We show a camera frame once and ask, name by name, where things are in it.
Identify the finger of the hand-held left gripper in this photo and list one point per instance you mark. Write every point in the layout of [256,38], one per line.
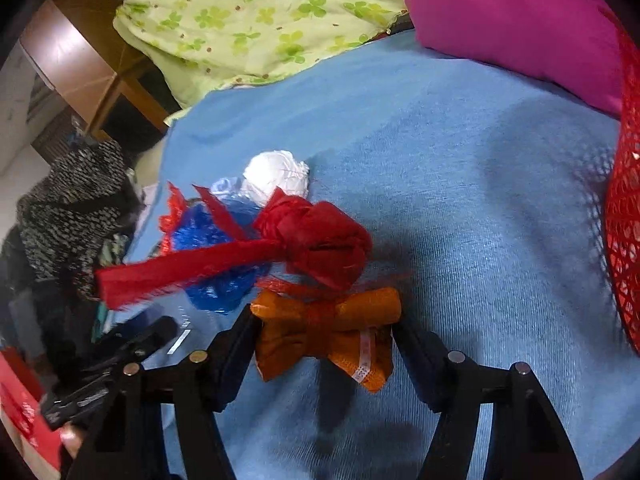
[145,337]

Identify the white plastic bag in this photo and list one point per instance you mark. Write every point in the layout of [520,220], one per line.
[277,175]

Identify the black white speckled garment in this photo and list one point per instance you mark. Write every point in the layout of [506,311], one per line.
[75,210]

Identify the wooden side table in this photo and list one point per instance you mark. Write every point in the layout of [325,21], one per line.
[75,50]

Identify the blue blanket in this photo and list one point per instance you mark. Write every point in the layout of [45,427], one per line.
[450,160]

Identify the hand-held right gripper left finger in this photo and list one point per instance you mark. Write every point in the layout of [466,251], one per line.
[239,352]

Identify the red cardboard box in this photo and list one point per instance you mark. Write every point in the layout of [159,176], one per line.
[22,405]

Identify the orange mesh bag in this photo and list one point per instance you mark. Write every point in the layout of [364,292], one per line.
[300,332]

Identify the green clover print quilt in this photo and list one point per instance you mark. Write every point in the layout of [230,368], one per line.
[250,25]

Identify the red mesh bag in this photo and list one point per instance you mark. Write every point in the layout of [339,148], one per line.
[325,245]

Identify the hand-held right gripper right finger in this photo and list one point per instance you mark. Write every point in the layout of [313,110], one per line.
[416,360]

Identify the cream bed sheet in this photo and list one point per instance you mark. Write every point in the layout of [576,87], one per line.
[150,170]

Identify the red plastic bag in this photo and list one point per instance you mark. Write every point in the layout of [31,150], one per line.
[172,215]

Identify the red plastic basket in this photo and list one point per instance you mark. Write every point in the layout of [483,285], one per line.
[625,210]

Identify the pink pillow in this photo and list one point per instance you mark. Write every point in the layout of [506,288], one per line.
[500,25]

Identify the pale blue plastic bag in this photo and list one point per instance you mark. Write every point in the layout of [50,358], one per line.
[227,187]

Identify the person's left hand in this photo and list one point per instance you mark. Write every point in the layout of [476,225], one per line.
[71,442]

